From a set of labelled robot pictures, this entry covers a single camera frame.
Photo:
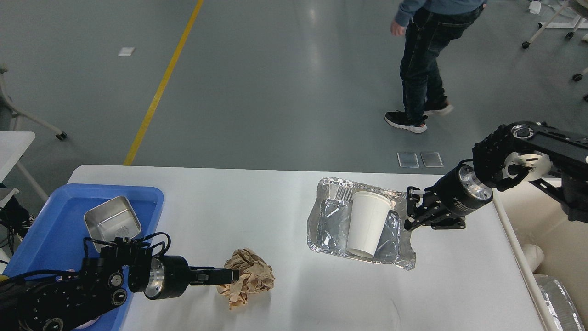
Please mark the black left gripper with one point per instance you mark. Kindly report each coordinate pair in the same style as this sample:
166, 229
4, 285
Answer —
170, 276

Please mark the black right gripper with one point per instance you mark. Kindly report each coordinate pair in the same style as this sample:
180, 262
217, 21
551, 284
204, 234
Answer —
459, 193

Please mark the white paper cup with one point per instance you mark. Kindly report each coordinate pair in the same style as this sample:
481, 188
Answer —
369, 212

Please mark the brown paper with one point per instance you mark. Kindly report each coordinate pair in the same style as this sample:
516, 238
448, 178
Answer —
254, 276

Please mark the aluminium foil tray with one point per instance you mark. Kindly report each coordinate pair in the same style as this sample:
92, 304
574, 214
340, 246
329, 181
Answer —
329, 221

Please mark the stainless steel rectangular container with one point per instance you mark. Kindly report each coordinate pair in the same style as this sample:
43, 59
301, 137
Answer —
111, 219

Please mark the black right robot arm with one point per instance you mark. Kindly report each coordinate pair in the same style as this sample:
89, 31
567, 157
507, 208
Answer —
553, 160

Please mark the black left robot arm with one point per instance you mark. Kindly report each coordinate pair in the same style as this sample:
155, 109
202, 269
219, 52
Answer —
58, 300

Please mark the right clear floor plate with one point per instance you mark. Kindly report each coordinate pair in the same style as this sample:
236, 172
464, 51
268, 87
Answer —
431, 159

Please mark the clear floor plate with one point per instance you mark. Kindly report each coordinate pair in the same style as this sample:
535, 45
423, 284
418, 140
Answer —
431, 159
408, 160

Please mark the left clear floor plate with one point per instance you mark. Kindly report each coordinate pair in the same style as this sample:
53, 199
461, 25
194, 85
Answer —
408, 160

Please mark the beige plastic bin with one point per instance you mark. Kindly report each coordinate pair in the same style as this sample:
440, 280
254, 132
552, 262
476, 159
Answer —
552, 253

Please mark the white object in bin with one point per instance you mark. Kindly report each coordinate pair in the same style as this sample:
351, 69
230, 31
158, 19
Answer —
534, 256

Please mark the blue plastic tray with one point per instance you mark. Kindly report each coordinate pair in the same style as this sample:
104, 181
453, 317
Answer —
55, 240

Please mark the foil tray in bin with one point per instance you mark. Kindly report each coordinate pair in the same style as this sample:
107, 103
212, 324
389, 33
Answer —
559, 303

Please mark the person in blue jeans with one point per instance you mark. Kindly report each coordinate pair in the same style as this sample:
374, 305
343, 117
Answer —
428, 27

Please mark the white side table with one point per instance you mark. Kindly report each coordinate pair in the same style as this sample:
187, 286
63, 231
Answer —
15, 142

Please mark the white floor sticker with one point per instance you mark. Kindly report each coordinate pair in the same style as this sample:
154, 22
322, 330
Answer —
126, 51

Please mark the white wheeled cart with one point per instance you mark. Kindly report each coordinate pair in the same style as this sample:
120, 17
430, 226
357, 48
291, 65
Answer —
579, 9

